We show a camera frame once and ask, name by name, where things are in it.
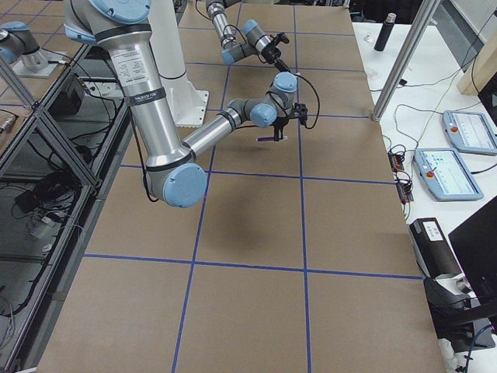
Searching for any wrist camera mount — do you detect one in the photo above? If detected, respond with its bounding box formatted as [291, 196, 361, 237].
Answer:
[290, 103, 308, 127]
[270, 32, 290, 47]

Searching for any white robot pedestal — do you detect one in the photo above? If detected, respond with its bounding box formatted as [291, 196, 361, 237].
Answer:
[148, 0, 209, 127]

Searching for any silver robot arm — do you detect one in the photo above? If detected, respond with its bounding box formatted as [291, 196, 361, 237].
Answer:
[194, 0, 290, 72]
[64, 1, 297, 208]

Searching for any far teach pendant tablet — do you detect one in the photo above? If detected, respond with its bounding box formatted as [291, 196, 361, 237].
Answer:
[443, 110, 496, 155]

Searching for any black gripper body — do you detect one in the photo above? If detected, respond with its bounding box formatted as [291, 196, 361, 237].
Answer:
[271, 117, 290, 135]
[262, 41, 290, 72]

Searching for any purple highlighter pen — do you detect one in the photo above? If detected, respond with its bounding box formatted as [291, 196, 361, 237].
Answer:
[256, 136, 288, 142]

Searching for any near teach pendant tablet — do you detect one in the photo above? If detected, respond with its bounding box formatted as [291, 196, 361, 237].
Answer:
[414, 148, 484, 201]

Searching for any black water bottle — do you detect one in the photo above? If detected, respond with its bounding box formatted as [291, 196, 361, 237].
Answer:
[374, 12, 396, 52]

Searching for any black computer monitor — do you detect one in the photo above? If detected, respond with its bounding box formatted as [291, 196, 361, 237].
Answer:
[449, 197, 496, 303]

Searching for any aluminium frame post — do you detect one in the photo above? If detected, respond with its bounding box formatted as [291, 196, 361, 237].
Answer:
[371, 0, 441, 122]

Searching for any teach pendant tablet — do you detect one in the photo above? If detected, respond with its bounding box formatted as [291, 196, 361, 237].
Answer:
[414, 148, 484, 201]
[443, 110, 496, 155]

